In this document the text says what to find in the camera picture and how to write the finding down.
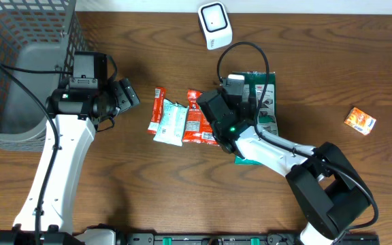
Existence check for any orange Kleenex tissue pack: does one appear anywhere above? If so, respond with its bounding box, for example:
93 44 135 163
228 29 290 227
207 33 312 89
344 107 376 135

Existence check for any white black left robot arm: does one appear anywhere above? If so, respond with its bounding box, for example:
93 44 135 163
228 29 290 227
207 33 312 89
0 51 140 245

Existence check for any white small packet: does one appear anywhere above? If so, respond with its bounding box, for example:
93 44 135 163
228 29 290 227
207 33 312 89
153 99 189 146

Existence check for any grey mesh basket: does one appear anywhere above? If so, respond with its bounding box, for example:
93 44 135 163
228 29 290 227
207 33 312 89
0 0 88 152

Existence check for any black mounting rail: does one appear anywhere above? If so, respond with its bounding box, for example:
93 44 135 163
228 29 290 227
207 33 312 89
73 223 380 245

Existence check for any red packet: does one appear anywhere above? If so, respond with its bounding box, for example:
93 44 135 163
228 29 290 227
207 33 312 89
147 87 166 135

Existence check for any white barcode scanner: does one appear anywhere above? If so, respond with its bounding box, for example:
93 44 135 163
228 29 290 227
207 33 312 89
197 1 233 50

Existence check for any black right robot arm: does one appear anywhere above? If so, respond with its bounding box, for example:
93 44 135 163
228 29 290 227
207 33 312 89
197 87 378 244

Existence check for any red snack bag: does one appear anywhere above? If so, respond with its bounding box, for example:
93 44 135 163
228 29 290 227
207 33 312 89
182 90 217 145

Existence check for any green white 3M package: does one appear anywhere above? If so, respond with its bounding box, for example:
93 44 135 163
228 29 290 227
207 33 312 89
231 70 280 166

